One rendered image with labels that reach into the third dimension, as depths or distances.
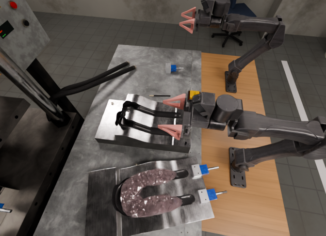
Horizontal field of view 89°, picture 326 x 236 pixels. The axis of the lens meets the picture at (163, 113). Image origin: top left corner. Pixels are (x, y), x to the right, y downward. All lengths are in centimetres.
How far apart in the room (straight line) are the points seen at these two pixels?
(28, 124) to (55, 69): 174
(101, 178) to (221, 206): 55
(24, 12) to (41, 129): 61
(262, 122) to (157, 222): 52
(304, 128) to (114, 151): 80
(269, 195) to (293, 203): 103
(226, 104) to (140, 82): 82
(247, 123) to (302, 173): 166
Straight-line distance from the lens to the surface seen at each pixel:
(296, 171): 214
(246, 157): 81
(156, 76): 122
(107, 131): 94
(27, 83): 93
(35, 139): 120
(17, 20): 112
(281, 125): 59
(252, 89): 129
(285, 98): 262
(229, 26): 97
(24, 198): 109
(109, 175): 80
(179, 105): 58
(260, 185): 99
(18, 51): 109
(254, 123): 55
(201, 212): 82
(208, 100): 45
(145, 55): 141
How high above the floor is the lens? 165
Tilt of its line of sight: 57 degrees down
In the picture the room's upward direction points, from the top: straight up
